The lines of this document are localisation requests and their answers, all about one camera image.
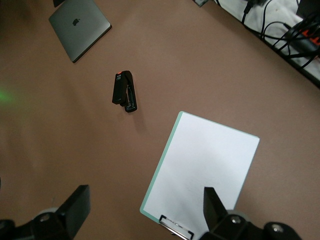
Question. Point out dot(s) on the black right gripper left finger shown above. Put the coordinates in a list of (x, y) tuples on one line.
[(75, 205)]

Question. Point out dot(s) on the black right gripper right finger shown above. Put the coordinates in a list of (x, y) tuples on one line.
[(212, 207)]

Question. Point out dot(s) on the silver laptop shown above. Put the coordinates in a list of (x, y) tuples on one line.
[(80, 32)]

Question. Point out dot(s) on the mint clipboard with white paper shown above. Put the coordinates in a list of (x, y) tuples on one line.
[(200, 155)]

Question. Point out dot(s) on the black stapler with orange tip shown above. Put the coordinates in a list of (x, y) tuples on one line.
[(120, 90)]

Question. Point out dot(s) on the black power strip with orange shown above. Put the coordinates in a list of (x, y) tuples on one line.
[(308, 37)]

